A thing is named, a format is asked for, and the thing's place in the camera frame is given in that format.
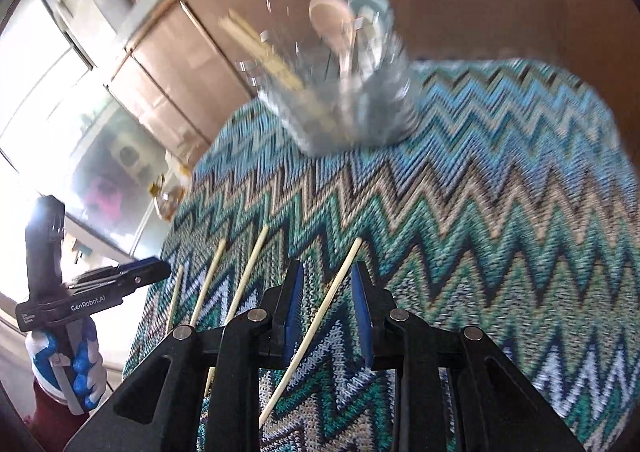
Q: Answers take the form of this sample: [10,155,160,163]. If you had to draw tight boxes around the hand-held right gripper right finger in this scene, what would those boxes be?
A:
[350,262,586,452]

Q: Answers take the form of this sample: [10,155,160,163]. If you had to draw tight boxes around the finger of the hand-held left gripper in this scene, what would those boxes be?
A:
[80,258,153,279]
[69,258,171,293]

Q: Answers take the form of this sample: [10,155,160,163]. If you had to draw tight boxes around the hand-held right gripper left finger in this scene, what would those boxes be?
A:
[75,259,306,452]

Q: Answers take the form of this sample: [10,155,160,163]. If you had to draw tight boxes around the slender bamboo chopstick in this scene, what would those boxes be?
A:
[258,238,363,429]

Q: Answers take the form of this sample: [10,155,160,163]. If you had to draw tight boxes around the clear utensil holder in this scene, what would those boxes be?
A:
[220,0,423,157]

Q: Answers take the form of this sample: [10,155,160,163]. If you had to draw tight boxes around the bundle of bamboo chopsticks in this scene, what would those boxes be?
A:
[217,9,346,137]

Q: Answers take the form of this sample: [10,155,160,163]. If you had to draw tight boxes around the white ceramic spoon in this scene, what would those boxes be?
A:
[307,0,361,82]
[347,0,396,67]

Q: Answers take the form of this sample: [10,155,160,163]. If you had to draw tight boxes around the person's left forearm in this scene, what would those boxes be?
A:
[30,377,108,452]

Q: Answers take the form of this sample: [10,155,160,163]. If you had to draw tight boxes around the person's left hand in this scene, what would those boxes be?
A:
[25,317,106,415]

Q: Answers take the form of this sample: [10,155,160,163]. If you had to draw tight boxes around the cooking oil bottle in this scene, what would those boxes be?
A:
[149,174,187,221]

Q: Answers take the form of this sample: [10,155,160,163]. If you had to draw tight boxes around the zigzag patterned cloth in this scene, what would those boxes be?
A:
[122,56,631,452]

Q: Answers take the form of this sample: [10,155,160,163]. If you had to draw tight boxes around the sliding glass door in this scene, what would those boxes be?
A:
[0,0,201,263]

